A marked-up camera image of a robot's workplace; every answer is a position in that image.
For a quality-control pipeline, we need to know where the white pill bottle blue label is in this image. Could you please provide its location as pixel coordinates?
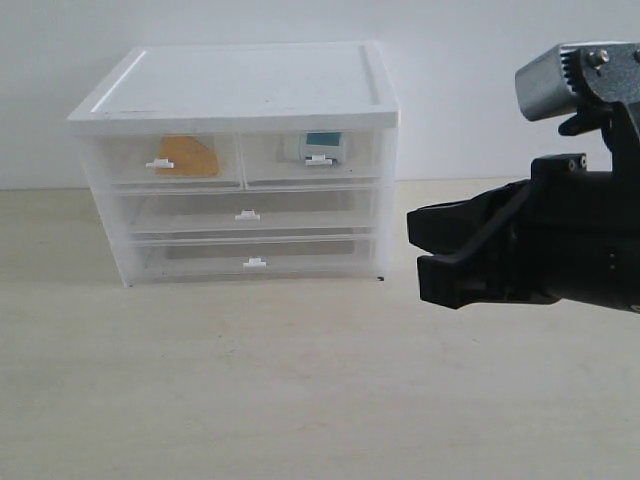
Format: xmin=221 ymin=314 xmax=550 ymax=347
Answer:
xmin=283 ymin=132 xmax=346 ymax=166

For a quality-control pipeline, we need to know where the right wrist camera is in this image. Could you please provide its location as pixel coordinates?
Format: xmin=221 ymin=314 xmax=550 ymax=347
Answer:
xmin=515 ymin=41 xmax=639 ymax=179

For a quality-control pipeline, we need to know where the white plastic drawer cabinet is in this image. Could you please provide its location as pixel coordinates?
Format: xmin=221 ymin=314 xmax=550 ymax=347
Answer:
xmin=68 ymin=41 xmax=400 ymax=286

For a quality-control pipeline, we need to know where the yellow cheese wedge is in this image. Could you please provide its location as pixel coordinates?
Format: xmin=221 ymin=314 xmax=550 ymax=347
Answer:
xmin=147 ymin=136 xmax=220 ymax=177

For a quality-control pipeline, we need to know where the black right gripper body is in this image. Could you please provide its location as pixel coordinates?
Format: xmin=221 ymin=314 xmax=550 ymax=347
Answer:
xmin=505 ymin=155 xmax=639 ymax=313

